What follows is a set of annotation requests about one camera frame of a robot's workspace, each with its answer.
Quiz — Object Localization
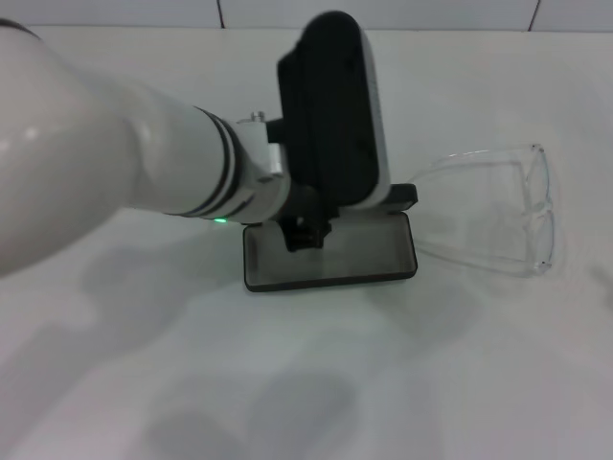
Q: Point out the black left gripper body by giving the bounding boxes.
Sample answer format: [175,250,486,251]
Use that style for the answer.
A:
[280,185,335,236]

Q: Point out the black glasses case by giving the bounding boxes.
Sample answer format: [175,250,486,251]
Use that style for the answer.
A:
[242,183,419,293]

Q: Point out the clear white glasses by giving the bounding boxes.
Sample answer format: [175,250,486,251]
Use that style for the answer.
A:
[414,142,557,279]

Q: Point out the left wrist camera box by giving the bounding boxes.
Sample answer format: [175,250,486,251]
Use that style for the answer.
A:
[276,10,390,211]

